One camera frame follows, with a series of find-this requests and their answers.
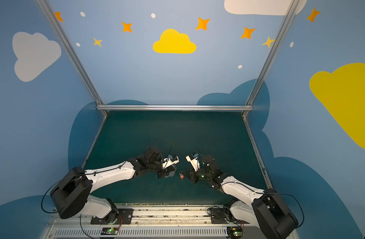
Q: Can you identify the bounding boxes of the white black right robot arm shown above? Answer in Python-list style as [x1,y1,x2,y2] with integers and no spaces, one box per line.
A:
[185,153,302,239]

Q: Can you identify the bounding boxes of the aluminium right corner post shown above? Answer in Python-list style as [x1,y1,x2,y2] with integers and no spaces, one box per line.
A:
[242,0,301,120]

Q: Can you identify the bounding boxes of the black left camera cable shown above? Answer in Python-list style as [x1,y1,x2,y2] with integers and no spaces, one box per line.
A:
[152,138,172,156]

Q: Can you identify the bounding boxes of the aluminium back frame rail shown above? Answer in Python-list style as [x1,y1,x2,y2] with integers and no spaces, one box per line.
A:
[96,105,253,112]

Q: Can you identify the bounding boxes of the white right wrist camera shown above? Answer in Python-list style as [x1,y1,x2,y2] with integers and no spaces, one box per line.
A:
[186,153,201,172]

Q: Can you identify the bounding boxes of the left controller board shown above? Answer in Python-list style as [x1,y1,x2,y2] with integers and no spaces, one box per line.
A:
[100,228,119,236]

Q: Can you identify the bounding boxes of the controller board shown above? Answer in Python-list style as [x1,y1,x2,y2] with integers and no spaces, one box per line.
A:
[226,227,244,239]
[100,228,119,236]

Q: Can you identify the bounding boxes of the aluminium left corner post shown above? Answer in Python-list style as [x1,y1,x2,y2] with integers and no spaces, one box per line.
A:
[36,0,103,106]

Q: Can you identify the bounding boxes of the aluminium corner post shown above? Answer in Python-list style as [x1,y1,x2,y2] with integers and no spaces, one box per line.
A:
[242,0,301,120]
[36,0,103,106]

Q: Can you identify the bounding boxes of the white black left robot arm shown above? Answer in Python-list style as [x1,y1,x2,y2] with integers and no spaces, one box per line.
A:
[50,147,179,225]

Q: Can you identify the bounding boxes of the right controller board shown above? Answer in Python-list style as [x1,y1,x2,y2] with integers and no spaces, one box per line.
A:
[226,227,244,239]

